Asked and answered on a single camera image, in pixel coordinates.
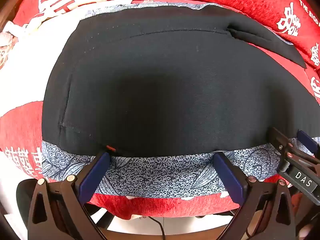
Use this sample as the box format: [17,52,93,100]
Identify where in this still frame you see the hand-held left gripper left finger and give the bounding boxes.
[27,151,112,240]

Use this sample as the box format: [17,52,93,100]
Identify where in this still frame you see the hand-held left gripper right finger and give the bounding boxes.
[212,152,298,240]

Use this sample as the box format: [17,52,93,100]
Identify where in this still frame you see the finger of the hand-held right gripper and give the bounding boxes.
[297,130,320,155]
[269,127,304,162]

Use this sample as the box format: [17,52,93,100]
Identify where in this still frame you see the black pants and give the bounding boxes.
[42,4,320,157]

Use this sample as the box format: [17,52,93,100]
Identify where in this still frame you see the blue-grey leaf print cloth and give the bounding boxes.
[41,0,320,200]

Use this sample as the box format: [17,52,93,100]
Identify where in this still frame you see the white pink cloth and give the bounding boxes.
[0,21,28,70]

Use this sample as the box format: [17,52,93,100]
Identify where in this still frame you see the black cable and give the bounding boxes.
[147,215,167,240]

